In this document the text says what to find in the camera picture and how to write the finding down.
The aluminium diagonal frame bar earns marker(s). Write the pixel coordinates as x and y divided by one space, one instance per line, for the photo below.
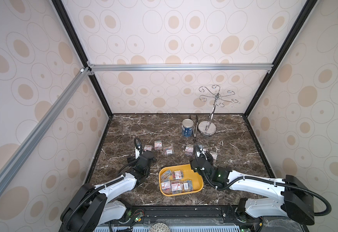
14 164

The aluminium horizontal frame bar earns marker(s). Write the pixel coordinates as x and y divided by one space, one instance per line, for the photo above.
180 67

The black corner frame post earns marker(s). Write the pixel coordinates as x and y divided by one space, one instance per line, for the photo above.
286 45

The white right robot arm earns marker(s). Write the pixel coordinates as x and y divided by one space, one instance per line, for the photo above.
282 197

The chrome hook stand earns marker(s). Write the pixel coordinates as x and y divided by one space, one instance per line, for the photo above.
208 128

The yellow plastic storage tray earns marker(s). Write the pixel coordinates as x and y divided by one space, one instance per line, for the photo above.
179 180

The black left corner post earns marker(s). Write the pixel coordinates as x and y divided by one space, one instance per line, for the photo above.
63 15

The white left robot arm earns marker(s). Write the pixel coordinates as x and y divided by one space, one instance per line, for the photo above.
95 205

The blue labelled tin can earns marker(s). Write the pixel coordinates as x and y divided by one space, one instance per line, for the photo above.
187 128

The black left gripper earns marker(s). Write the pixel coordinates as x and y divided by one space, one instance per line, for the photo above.
150 151

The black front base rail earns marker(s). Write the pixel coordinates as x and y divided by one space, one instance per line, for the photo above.
177 219

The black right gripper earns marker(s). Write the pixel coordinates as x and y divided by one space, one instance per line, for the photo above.
197 161

